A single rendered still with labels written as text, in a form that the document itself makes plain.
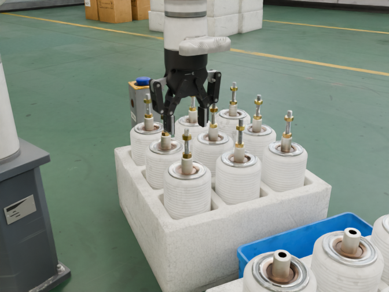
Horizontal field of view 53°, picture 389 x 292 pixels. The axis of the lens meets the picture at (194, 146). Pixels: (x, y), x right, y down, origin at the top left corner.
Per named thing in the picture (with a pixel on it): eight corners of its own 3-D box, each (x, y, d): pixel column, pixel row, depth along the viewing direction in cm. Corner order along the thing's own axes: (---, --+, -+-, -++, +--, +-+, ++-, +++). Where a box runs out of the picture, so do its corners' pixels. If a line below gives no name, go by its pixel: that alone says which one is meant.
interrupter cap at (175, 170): (213, 171, 78) (213, 168, 77) (188, 186, 73) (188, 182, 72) (186, 159, 82) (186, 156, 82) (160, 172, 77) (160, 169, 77)
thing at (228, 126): (246, 165, 117) (249, 109, 110) (247, 182, 109) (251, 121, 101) (214, 164, 118) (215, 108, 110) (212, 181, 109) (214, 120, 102)
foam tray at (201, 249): (168, 304, 79) (165, 232, 71) (119, 205, 111) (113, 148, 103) (321, 251, 93) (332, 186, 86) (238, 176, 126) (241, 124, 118)
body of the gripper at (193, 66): (195, 36, 72) (195, 86, 76) (153, 41, 68) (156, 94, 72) (219, 43, 66) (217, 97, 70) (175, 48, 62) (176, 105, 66)
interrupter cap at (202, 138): (194, 145, 89) (194, 142, 88) (199, 132, 95) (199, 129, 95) (227, 148, 87) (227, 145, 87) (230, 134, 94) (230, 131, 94)
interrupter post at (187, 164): (195, 171, 78) (195, 156, 76) (187, 176, 76) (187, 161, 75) (186, 167, 79) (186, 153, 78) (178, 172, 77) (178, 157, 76)
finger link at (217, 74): (217, 71, 71) (210, 103, 73) (225, 72, 72) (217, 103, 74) (209, 68, 73) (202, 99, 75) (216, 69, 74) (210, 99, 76)
